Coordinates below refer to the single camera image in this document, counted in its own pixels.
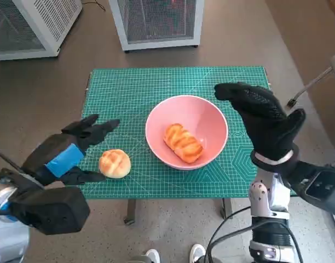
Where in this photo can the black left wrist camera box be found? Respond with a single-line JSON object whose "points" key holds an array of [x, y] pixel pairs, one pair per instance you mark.
{"points": [[58, 211]]}

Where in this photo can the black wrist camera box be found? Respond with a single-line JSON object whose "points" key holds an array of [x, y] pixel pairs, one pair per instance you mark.
{"points": [[320, 189], [58, 211]]}

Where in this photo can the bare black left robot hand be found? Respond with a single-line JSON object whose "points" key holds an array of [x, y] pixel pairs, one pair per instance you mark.
{"points": [[55, 150]]}

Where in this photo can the round toy bread bun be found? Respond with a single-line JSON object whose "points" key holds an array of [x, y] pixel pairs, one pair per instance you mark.
{"points": [[115, 164]]}

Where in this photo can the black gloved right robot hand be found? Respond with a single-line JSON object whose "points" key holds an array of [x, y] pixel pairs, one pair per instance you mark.
{"points": [[268, 126]]}

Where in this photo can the green cutting mat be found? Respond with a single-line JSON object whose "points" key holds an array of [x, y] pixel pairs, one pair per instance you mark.
{"points": [[129, 90]]}

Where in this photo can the long striped toy bread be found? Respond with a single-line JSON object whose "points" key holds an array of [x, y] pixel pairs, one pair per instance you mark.
{"points": [[182, 142]]}

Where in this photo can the dark metal table leg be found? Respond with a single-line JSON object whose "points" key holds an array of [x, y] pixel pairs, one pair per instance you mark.
{"points": [[227, 208], [130, 211]]}

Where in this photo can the white mesh cabinet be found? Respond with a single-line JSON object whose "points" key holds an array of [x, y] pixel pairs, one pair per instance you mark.
{"points": [[159, 22], [47, 22]]}

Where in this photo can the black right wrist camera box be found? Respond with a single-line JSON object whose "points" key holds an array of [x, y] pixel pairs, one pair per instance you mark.
{"points": [[320, 189]]}

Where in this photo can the pink bowl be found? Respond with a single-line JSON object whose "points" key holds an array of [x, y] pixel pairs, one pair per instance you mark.
{"points": [[205, 115]]}

